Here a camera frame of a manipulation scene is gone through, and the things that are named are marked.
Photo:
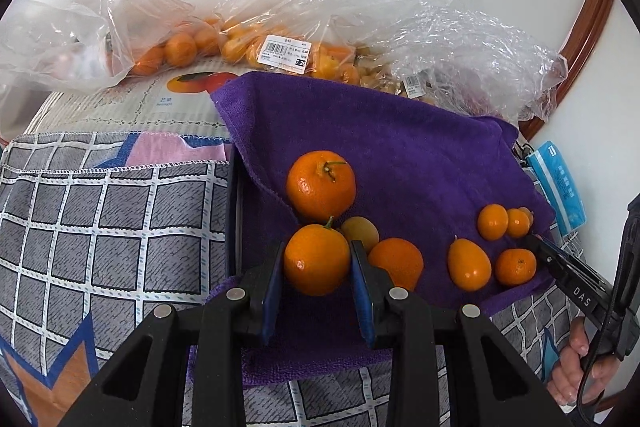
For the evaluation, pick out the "medium mandarin with stem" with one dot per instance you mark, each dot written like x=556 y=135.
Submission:
x=316 y=260

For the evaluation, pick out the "small round kumquat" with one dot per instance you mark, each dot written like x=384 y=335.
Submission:
x=517 y=223

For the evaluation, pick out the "pile of bagged mandarins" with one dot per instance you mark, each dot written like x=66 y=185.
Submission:
x=180 y=49

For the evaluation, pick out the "pile of bagged brown longans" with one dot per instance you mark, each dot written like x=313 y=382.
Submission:
x=372 y=74

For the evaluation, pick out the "person's right hand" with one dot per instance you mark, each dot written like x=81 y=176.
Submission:
x=567 y=367

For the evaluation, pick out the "clear bag with mandarins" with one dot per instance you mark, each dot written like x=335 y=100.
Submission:
x=100 y=7

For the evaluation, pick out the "oval orange kumquat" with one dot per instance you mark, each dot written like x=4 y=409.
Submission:
x=468 y=264

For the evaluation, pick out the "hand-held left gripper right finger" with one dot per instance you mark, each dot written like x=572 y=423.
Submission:
x=364 y=307

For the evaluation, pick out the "brown wooden door frame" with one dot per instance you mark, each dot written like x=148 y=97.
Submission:
x=575 y=72

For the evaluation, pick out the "large smooth mandarin orange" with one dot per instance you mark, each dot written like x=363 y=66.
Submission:
x=397 y=262

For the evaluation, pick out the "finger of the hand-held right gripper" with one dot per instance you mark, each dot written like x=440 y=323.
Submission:
x=552 y=257

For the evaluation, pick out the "small mandarin orange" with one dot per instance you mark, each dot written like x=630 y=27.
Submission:
x=516 y=267
x=492 y=222

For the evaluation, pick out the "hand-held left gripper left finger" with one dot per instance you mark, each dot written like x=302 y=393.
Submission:
x=271 y=307

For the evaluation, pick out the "small yellow-green round fruit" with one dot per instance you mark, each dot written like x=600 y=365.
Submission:
x=527 y=213

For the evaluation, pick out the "blue tissue pack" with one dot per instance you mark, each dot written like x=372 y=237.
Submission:
x=557 y=192

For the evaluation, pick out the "large mandarin with stem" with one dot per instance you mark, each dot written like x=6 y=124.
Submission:
x=321 y=183

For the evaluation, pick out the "black tray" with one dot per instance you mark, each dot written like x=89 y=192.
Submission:
x=231 y=207

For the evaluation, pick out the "crumpled clear plastic bag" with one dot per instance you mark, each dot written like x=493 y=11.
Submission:
x=475 y=47

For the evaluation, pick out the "pile of bagged kumquats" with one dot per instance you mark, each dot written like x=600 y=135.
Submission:
x=240 y=44

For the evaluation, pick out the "purple towel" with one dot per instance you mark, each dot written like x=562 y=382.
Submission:
x=425 y=147

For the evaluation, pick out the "grey checkered blanket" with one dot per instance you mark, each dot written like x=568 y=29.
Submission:
x=100 y=232

